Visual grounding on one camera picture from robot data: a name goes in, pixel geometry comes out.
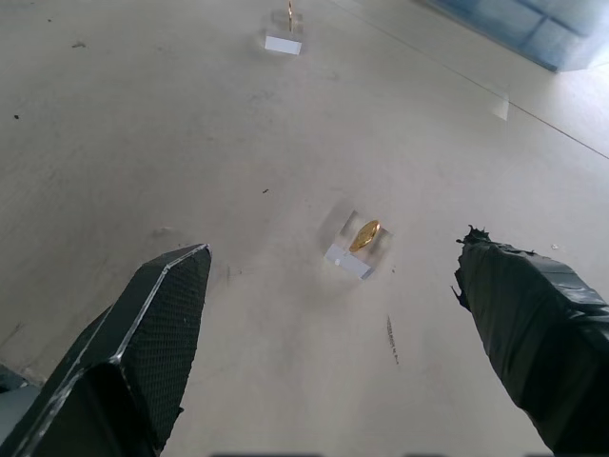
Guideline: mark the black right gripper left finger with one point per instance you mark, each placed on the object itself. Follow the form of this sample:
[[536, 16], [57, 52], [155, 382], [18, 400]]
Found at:
[[152, 333]]

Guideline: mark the blue translucent box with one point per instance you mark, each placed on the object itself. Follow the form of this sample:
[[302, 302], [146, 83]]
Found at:
[[528, 28]]

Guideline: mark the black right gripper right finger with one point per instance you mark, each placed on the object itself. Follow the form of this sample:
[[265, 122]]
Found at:
[[533, 323]]

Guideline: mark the gold coin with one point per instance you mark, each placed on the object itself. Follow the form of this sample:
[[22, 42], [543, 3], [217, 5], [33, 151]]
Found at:
[[290, 10], [364, 235]]

